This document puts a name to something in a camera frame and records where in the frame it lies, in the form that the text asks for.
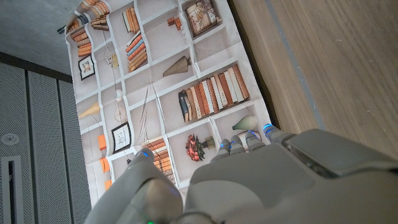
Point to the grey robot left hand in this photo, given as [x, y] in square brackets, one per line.
[264, 186]

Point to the printed bookshelf backdrop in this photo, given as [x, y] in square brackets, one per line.
[161, 77]

